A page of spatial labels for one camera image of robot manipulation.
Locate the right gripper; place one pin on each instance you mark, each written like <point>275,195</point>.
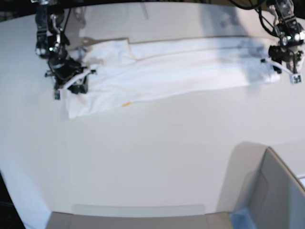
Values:
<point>64,69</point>

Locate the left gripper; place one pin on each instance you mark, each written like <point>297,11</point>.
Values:
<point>289,60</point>

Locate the white t-shirt with print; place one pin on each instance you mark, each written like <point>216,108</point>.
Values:
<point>138,72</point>

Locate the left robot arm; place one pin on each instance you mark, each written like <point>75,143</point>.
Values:
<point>291,34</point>

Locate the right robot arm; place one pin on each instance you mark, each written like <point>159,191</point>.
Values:
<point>51,39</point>

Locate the grey cardboard box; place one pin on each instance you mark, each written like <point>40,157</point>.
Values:
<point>260,191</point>

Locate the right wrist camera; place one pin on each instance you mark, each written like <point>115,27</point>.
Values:
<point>57,94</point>

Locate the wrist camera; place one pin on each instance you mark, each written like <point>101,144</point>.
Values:
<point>57,94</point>
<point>296,78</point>

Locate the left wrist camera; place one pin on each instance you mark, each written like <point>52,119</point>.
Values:
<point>296,78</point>

